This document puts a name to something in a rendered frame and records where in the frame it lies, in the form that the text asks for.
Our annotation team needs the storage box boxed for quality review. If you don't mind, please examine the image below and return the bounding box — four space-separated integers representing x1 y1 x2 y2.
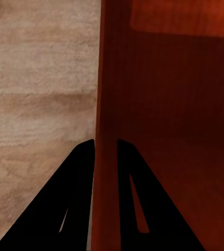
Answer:
91 0 224 251

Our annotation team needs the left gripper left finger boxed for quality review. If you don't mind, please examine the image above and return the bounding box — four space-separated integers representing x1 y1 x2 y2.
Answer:
0 139 95 251

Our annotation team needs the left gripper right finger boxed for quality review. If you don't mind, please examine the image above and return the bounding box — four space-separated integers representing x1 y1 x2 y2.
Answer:
117 139 205 251

